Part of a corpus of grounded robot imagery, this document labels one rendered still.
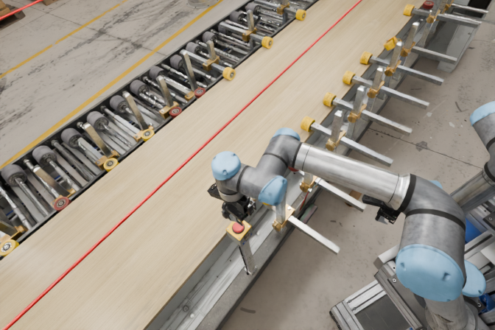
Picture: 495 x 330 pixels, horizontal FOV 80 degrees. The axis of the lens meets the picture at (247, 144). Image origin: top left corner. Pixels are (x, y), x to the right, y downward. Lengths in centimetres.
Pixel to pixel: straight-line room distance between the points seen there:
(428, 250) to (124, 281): 123
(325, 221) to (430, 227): 180
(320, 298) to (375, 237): 62
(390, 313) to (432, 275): 147
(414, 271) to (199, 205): 110
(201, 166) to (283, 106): 66
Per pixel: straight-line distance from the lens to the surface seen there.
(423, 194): 78
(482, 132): 115
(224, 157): 75
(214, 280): 172
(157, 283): 149
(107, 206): 176
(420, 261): 71
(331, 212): 253
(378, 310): 215
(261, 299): 230
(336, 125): 157
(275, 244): 165
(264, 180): 72
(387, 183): 78
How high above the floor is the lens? 225
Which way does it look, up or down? 51 degrees down
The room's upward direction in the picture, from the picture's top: 9 degrees counter-clockwise
